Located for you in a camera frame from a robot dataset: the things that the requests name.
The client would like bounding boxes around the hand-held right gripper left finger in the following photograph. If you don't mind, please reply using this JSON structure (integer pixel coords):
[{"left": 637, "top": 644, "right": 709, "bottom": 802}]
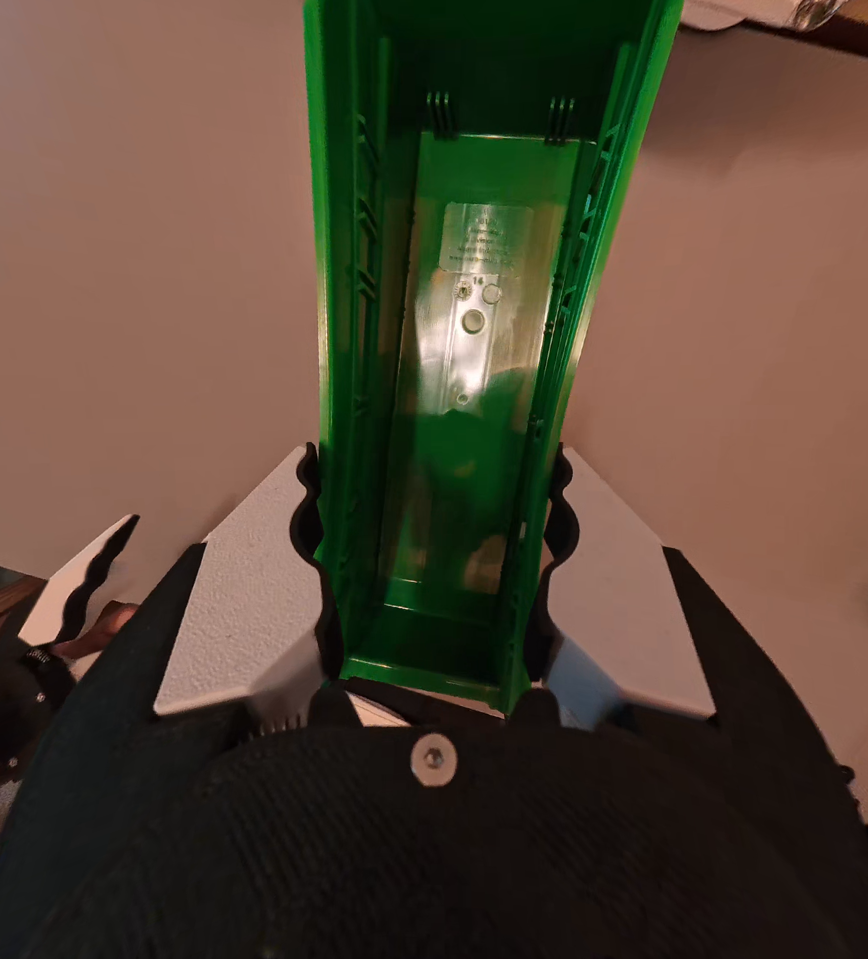
[{"left": 151, "top": 444, "right": 345, "bottom": 733}]

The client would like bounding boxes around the white clipboard stand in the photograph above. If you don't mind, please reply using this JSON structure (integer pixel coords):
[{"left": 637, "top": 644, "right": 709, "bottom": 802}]
[{"left": 680, "top": 0, "right": 851, "bottom": 32}]

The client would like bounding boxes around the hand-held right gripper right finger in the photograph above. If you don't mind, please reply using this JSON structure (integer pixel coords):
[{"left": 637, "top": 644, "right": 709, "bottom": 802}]
[{"left": 524, "top": 444, "right": 720, "bottom": 731}]

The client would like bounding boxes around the green plastic bin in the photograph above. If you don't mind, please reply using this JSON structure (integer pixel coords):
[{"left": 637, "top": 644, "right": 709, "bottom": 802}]
[{"left": 303, "top": 0, "right": 686, "bottom": 713}]

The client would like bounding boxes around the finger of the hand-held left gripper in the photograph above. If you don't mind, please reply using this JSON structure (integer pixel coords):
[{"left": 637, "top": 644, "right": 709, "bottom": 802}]
[{"left": 18, "top": 514, "right": 140, "bottom": 647}]

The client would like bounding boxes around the grey desk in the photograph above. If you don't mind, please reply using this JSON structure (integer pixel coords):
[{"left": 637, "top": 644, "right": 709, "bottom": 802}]
[{"left": 0, "top": 0, "right": 868, "bottom": 900}]

